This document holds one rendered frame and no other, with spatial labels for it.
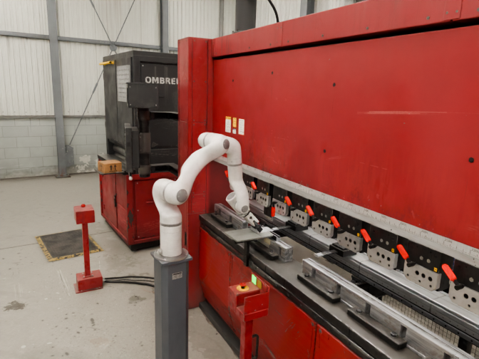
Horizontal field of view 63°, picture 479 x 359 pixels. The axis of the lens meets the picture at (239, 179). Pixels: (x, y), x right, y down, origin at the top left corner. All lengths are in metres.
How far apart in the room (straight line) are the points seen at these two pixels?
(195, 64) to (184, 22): 6.95
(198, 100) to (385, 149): 1.79
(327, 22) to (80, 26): 7.64
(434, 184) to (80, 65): 8.30
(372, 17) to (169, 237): 1.44
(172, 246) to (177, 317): 0.42
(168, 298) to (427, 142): 1.50
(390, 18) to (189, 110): 1.82
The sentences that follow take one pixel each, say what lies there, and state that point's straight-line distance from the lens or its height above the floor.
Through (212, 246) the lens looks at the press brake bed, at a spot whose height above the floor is 0.69.
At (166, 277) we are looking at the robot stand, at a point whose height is 0.91.
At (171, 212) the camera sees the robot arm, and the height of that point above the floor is 1.26.
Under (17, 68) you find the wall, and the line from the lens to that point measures 9.07.
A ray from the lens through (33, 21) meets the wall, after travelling 9.16.
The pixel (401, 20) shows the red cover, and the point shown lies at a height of 2.19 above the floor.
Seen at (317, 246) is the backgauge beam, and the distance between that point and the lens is 2.61.
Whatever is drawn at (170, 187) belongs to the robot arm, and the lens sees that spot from 2.05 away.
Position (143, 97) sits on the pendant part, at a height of 1.84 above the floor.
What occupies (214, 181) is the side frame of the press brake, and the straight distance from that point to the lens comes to 3.31.
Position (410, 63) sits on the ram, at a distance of 1.70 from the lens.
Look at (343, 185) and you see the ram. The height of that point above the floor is 1.47.
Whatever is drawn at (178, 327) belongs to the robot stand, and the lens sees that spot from 2.38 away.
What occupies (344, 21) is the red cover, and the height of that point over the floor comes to 2.23.
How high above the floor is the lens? 1.90
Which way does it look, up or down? 13 degrees down
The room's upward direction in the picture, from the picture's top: 2 degrees clockwise
